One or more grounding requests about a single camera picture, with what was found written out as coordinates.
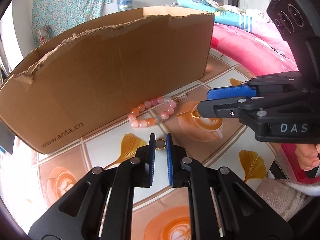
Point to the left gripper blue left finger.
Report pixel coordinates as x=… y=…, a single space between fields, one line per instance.
x=145 y=170

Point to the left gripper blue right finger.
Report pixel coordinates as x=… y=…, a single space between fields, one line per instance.
x=177 y=176

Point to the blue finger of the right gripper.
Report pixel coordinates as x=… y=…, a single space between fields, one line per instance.
x=219 y=108
x=231 y=92

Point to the right hand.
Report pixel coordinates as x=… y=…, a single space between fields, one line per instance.
x=307 y=156

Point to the pink floral quilt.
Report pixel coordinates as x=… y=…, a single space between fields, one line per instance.
x=250 y=51

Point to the blue pillow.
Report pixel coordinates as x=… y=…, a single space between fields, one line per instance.
x=223 y=14

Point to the brown cardboard box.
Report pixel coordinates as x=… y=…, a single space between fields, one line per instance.
x=98 y=71

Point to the patterned tile tablecloth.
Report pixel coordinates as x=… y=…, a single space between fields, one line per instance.
x=87 y=189

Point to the blue water bottle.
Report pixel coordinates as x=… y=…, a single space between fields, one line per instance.
x=123 y=5

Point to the black camera box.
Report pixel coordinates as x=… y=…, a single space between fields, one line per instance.
x=298 y=23

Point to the teal floral wall cloth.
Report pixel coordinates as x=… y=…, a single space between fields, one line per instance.
x=61 y=15

